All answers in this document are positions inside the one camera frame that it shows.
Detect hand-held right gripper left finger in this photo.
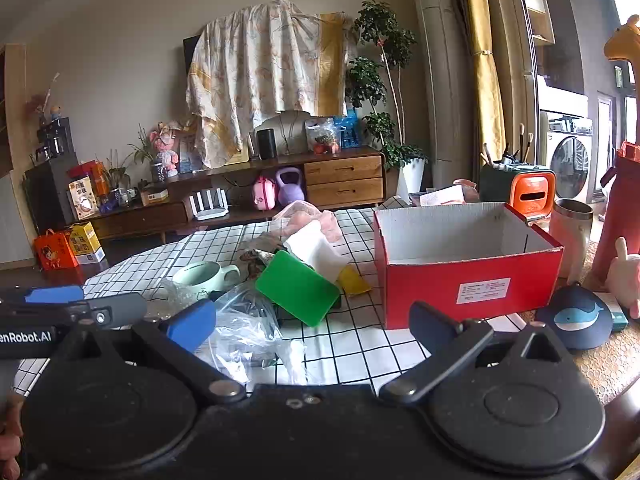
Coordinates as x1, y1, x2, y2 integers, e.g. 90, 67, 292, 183
49, 300, 247, 404

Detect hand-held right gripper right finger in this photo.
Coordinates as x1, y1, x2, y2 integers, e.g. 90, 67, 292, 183
379, 301, 571, 405

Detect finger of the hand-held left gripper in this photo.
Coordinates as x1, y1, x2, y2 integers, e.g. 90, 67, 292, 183
0, 285, 86, 307
75, 292, 149, 330

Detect red cardboard box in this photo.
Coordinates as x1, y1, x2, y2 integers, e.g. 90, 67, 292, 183
372, 201, 565, 331

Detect clear plastic bag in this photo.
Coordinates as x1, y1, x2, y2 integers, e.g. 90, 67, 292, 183
150, 280, 307, 386

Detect yellow cloth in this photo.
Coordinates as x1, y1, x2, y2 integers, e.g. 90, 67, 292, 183
337, 265, 372, 295

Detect pink mesh bath pouf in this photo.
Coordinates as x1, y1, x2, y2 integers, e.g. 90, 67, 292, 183
295, 210, 343, 243

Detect person's left hand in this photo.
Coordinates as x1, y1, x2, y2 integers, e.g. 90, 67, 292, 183
0, 397, 25, 480

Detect orange gift box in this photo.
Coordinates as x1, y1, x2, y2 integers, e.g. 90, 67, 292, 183
34, 230, 78, 271

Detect mint green mug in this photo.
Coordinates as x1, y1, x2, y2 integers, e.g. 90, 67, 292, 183
171, 261, 241, 302

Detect yellow gift box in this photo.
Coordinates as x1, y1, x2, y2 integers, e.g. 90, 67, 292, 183
67, 221, 107, 264

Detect checkered tablecloth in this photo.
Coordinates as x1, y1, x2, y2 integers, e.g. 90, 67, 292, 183
10, 207, 538, 396

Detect white low cabinets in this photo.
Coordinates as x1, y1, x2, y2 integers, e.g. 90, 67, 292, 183
0, 175, 36, 266

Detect black cabinet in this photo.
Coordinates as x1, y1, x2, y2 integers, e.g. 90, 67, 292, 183
24, 157, 81, 233

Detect beige printed box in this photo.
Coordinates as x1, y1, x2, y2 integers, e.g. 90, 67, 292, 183
68, 176, 97, 221

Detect white router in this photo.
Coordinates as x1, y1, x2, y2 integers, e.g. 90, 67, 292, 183
187, 189, 231, 222

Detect red orange box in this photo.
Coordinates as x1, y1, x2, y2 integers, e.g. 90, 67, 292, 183
67, 160, 110, 196

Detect pink white packet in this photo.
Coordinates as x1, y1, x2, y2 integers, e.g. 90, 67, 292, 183
419, 185, 467, 207

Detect small potted plant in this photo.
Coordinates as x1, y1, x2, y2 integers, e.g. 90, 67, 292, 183
102, 150, 133, 206
127, 127, 168, 183

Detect pink bowl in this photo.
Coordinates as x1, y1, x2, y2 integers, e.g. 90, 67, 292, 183
452, 178, 481, 201

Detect pink toy case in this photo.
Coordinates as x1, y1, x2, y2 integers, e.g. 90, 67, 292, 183
253, 175, 278, 210

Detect black coffee machine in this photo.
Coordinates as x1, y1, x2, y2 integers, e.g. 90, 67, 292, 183
36, 117, 76, 161

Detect steel tumbler cup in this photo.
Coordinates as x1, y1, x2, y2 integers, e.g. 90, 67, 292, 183
549, 199, 594, 281

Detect pink plush doll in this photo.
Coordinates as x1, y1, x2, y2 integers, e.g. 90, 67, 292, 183
151, 121, 181, 177

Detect framed photo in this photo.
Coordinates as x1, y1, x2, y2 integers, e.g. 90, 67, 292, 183
177, 130, 198, 173

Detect wooden tv stand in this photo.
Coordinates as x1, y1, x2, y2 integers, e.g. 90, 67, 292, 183
90, 147, 386, 246

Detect purple kettlebell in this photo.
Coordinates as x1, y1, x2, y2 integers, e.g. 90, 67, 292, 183
276, 167, 304, 206

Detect bunch of brushes and pens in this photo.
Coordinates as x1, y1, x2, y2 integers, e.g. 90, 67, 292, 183
481, 124, 535, 168

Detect brown lace table mat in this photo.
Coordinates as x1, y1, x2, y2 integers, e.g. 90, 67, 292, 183
520, 240, 640, 408

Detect small white teal box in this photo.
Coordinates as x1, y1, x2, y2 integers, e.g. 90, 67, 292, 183
595, 292, 630, 331

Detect dried flower arrangement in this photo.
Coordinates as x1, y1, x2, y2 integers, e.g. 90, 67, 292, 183
30, 74, 66, 126

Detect black speaker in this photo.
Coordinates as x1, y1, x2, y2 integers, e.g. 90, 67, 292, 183
256, 129, 277, 160

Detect white pink bunny plush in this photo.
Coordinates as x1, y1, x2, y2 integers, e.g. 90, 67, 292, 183
605, 237, 640, 320

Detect white washing machine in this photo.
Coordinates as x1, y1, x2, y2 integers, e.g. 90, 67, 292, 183
542, 112, 596, 201

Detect plastic bag of fruit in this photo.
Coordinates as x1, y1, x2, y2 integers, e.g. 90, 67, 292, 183
305, 117, 341, 155

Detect red water bottle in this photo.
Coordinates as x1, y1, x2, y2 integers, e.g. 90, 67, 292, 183
590, 141, 640, 281

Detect beige standing air conditioner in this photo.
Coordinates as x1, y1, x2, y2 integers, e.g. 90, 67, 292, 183
407, 0, 475, 192

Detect yellow curtain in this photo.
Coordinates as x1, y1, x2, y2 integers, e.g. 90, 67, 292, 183
460, 0, 507, 167

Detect black television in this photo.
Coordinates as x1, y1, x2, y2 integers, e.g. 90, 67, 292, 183
182, 35, 201, 76

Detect floral draped sheet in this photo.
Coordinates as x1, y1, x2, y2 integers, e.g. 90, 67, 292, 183
186, 1, 351, 168

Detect potted tree in white planter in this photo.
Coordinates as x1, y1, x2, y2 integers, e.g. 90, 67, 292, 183
345, 1, 430, 196

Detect yellow giraffe plush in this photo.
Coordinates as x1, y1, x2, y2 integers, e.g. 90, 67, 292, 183
602, 15, 640, 91

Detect white wall cabinet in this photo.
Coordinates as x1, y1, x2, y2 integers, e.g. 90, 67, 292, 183
515, 0, 556, 46

